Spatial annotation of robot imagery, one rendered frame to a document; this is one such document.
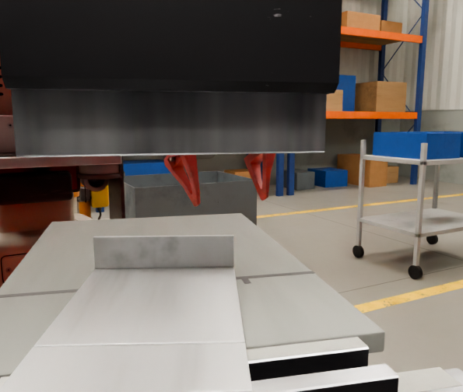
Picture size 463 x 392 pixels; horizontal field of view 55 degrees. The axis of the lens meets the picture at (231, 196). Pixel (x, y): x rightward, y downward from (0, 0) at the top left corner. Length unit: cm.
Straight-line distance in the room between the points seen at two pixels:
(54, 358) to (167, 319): 5
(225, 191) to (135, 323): 259
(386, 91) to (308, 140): 805
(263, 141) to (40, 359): 12
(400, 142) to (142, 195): 193
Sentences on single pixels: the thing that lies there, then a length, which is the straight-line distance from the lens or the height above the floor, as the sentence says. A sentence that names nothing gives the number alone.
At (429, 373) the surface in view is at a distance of 25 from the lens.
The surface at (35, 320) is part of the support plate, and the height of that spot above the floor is 100.
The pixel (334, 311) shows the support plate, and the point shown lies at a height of 100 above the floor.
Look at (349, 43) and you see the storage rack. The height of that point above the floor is 246.
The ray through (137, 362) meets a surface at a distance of 18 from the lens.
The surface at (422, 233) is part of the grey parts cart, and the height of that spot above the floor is 33.
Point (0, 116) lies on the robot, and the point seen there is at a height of 110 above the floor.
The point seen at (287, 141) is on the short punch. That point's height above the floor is 108.
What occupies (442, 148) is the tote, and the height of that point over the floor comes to 91.
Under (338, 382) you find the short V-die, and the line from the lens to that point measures 17.
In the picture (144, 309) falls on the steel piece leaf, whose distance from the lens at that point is 22.
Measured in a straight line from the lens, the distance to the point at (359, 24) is 772.
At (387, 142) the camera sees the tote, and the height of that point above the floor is 93.
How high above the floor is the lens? 109
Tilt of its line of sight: 9 degrees down
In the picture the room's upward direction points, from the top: straight up
